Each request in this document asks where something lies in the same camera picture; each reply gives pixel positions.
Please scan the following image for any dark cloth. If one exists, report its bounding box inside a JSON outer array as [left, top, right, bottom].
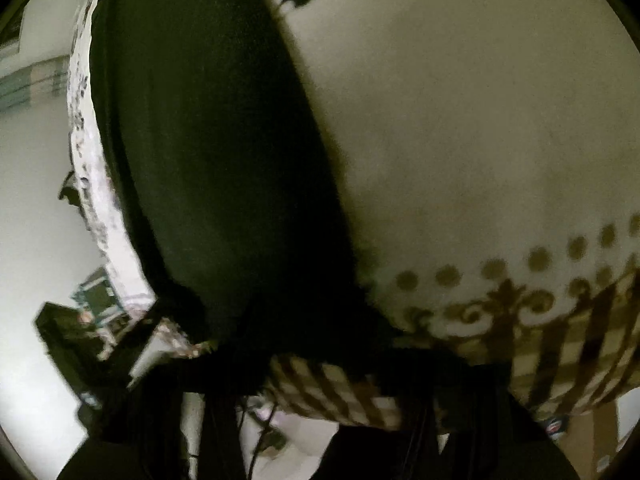
[[89, 0, 406, 376]]

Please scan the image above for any cardboard box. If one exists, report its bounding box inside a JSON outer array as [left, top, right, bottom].
[[564, 400, 625, 480]]

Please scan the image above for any cream printed blanket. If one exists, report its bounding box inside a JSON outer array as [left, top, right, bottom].
[[66, 0, 640, 436]]

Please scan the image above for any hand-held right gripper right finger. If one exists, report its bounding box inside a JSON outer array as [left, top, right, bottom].
[[400, 355, 516, 480]]

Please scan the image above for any green striped cloth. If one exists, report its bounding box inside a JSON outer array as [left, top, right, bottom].
[[0, 54, 69, 114]]

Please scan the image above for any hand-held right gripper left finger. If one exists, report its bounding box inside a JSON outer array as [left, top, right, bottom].
[[197, 340, 273, 480]]

